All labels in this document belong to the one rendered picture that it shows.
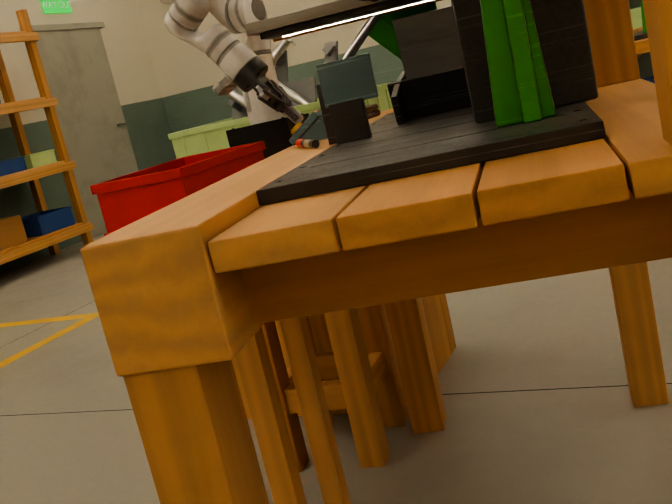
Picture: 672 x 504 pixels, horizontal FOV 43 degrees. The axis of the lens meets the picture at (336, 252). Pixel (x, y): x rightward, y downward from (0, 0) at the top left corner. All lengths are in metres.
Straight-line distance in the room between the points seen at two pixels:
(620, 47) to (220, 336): 1.12
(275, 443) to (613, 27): 1.03
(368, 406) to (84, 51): 7.69
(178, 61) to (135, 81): 0.57
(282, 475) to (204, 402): 0.76
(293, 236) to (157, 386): 0.23
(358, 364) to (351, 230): 1.39
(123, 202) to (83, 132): 7.61
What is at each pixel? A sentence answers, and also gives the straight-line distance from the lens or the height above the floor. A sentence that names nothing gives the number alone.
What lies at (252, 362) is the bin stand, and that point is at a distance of 1.62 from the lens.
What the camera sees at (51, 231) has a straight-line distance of 7.97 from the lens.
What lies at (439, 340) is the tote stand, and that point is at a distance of 2.91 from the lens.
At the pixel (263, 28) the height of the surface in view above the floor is 1.12.
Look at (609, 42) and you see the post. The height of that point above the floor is 0.96.
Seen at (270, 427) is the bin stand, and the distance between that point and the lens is 1.66.
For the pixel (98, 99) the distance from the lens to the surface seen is 9.55.
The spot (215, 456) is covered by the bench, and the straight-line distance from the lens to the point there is 0.98.
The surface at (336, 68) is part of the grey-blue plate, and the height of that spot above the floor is 1.03.
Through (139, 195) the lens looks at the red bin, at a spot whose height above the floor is 0.88.
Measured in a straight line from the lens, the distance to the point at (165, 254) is 0.91.
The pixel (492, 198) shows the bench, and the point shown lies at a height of 0.87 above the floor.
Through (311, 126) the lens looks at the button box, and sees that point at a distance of 1.73.
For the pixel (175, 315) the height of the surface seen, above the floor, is 0.81.
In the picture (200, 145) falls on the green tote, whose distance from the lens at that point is 2.74.
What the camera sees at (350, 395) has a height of 0.21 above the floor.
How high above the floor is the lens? 1.01
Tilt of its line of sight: 11 degrees down
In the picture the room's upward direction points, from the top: 13 degrees counter-clockwise
